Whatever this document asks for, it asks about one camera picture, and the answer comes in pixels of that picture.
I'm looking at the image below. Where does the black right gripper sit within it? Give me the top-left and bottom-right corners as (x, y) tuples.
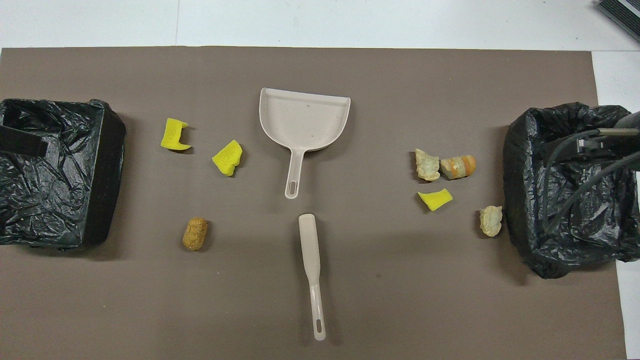
(577, 128), (640, 160)

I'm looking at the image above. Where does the pale dumpling piece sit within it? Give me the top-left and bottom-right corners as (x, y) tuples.
(479, 205), (503, 238)
(414, 148), (441, 182)

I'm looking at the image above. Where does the notched yellow sponge piece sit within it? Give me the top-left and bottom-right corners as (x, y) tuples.
(160, 118), (192, 152)

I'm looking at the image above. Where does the orange striped bread piece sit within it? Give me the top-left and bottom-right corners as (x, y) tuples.
(439, 154), (477, 181)

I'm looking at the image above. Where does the yellow sponge wedge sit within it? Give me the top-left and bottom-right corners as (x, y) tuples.
(417, 188), (454, 212)

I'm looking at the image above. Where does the brown bread roll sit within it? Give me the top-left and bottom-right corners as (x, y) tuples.
(182, 217), (209, 251)

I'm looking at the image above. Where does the chunky yellow sponge piece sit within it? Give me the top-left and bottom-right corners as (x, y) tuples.
(212, 139), (244, 177)

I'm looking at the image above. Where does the beige plastic dustpan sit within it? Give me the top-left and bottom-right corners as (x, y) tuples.
(259, 87), (352, 200)

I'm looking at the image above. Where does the beige hand brush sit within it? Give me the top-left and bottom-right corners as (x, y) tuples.
(298, 213), (327, 342)

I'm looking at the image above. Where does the black bag lined bin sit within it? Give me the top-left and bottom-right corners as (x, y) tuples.
(502, 102), (640, 279)
(0, 98), (127, 250)

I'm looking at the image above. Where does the black ribbed device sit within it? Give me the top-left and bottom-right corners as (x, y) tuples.
(596, 0), (640, 43)

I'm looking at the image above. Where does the large brown table mat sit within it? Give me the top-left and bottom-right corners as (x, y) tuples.
(0, 46), (628, 360)

